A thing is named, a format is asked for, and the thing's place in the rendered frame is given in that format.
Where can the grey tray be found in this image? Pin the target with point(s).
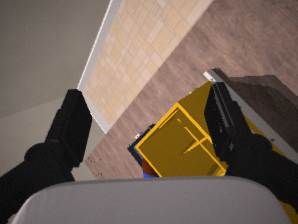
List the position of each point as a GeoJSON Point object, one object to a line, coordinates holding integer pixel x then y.
{"type": "Point", "coordinates": [133, 150]}

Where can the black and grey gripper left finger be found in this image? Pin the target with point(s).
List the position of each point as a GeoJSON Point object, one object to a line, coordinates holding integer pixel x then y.
{"type": "Point", "coordinates": [43, 164]}

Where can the brown bottle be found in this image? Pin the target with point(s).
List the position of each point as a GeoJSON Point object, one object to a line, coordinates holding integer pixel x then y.
{"type": "Point", "coordinates": [148, 171]}

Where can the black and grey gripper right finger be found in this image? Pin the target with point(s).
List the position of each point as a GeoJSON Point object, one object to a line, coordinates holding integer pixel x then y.
{"type": "Point", "coordinates": [252, 154]}

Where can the yellow crate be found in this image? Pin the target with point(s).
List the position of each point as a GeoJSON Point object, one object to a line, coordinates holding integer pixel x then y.
{"type": "Point", "coordinates": [176, 145]}

